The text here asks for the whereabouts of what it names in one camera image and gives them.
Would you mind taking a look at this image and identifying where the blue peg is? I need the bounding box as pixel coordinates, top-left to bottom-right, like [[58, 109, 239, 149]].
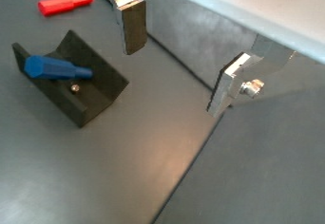
[[24, 55, 92, 80]]

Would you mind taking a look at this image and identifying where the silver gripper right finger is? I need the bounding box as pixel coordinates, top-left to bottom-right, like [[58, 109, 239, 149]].
[[207, 35, 293, 118]]

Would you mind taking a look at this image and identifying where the red peg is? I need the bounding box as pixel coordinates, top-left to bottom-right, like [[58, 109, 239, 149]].
[[37, 0, 93, 16]]

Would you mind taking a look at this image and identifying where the black angled fixture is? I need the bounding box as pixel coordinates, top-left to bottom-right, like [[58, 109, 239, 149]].
[[26, 30, 129, 127]]

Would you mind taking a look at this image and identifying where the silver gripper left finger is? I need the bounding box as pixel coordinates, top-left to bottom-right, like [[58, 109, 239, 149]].
[[112, 0, 147, 55]]

